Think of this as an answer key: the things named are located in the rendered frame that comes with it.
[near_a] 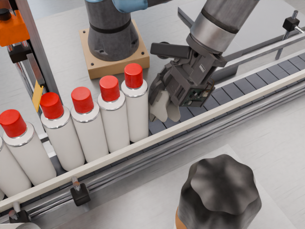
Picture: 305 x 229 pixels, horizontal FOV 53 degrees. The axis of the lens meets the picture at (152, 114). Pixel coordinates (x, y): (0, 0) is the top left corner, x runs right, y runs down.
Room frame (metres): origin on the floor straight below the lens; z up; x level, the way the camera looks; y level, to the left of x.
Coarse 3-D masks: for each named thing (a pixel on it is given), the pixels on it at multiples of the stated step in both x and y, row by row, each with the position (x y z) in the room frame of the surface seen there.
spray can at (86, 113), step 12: (72, 96) 0.34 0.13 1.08; (84, 96) 0.34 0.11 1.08; (72, 108) 0.35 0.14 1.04; (84, 108) 0.33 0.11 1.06; (96, 108) 0.35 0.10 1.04; (84, 120) 0.33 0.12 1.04; (96, 120) 0.33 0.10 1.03; (84, 132) 0.32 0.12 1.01; (96, 132) 0.33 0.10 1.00; (84, 144) 0.33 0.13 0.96; (96, 144) 0.33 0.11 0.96; (96, 156) 0.33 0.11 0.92
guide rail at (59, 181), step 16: (288, 80) 0.55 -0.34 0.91; (256, 96) 0.50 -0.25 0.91; (208, 112) 0.45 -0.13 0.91; (224, 112) 0.46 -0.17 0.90; (176, 128) 0.40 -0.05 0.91; (144, 144) 0.36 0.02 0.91; (96, 160) 0.32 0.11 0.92; (112, 160) 0.33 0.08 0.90; (64, 176) 0.28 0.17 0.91; (80, 176) 0.29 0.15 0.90; (32, 192) 0.25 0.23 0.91; (0, 208) 0.22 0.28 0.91
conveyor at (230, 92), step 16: (288, 64) 0.65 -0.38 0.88; (304, 64) 0.65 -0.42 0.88; (240, 80) 0.58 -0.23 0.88; (256, 80) 0.58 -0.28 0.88; (272, 80) 0.58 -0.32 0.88; (304, 80) 0.60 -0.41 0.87; (224, 96) 0.53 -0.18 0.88; (240, 96) 0.53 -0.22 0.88; (192, 112) 0.48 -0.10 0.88; (160, 128) 0.43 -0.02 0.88; (192, 128) 0.43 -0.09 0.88; (160, 144) 0.38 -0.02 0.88; (48, 192) 0.27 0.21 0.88
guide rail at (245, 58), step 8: (304, 32) 0.68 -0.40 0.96; (288, 40) 0.65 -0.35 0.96; (296, 40) 0.66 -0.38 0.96; (264, 48) 0.62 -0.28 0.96; (272, 48) 0.62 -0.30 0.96; (280, 48) 0.63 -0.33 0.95; (248, 56) 0.59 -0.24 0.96; (256, 56) 0.59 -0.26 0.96; (232, 64) 0.56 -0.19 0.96; (240, 64) 0.57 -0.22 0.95; (216, 72) 0.54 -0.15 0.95; (40, 136) 0.35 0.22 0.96
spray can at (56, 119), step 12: (48, 96) 0.34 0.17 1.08; (48, 108) 0.32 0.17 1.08; (60, 108) 0.33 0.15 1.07; (48, 120) 0.32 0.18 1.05; (60, 120) 0.32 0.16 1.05; (72, 120) 0.34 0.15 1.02; (48, 132) 0.31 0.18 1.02; (60, 132) 0.31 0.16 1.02; (72, 132) 0.33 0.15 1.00; (60, 144) 0.31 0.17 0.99; (72, 144) 0.32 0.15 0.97; (60, 156) 0.31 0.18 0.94; (72, 156) 0.31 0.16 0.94; (84, 156) 0.34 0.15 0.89; (72, 168) 0.31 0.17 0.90
